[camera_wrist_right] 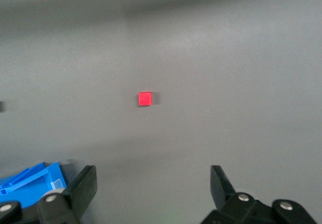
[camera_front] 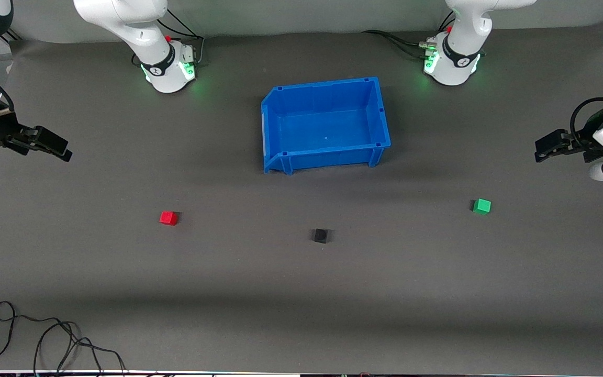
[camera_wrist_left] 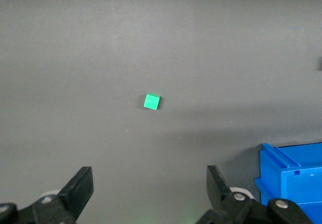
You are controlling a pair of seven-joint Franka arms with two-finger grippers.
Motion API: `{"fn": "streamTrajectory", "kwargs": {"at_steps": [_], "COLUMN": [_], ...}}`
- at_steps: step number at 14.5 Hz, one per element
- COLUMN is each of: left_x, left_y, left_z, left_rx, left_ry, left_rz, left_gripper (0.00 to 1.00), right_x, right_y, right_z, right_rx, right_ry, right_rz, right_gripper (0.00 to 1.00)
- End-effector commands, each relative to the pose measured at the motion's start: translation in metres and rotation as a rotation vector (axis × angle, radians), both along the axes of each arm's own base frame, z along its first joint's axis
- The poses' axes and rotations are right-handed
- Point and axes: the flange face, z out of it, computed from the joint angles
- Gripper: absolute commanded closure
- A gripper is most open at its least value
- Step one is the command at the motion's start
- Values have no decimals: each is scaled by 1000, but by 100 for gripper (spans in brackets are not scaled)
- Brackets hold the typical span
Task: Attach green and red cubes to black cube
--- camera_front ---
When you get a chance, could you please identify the blue plastic storage bin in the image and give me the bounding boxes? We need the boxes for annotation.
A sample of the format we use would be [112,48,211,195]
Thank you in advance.
[261,76,392,175]

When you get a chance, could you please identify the dark grey table mat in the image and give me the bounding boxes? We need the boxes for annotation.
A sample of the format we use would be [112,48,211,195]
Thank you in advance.
[0,21,603,373]

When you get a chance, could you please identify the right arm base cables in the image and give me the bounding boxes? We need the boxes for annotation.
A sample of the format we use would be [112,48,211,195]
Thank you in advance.
[133,8,205,68]

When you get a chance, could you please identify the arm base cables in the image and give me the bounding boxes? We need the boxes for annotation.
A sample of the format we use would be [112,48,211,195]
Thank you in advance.
[133,8,205,68]
[362,13,456,59]

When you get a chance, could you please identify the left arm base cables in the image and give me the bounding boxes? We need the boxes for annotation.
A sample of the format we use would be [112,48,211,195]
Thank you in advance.
[362,13,456,59]

